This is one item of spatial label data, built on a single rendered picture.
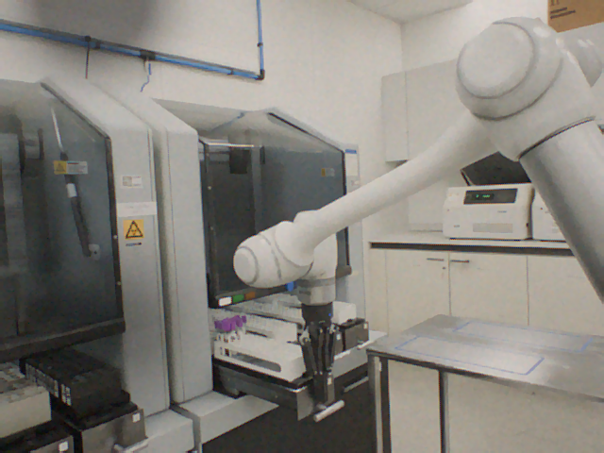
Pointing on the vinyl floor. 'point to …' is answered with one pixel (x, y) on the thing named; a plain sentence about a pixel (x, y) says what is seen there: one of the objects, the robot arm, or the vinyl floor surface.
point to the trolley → (491, 361)
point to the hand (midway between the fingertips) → (321, 386)
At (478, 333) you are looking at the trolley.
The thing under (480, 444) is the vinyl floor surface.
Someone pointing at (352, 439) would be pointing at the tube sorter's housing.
